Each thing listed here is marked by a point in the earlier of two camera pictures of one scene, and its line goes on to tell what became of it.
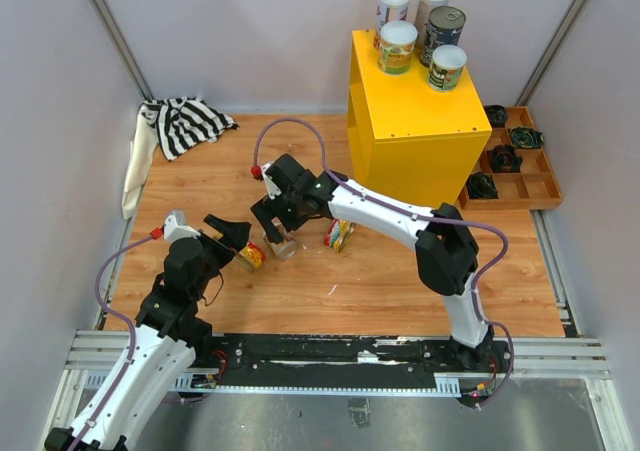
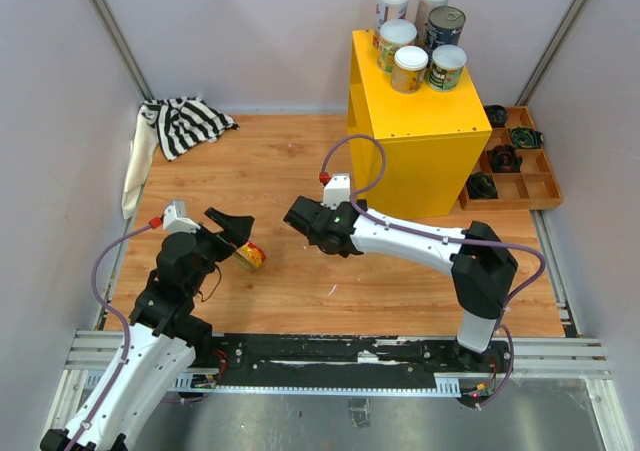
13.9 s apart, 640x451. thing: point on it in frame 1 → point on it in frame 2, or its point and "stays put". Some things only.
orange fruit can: (287, 247) → (410, 63)
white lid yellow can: (395, 51) stays put
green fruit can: (448, 62) stays put
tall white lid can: (393, 4) stays put
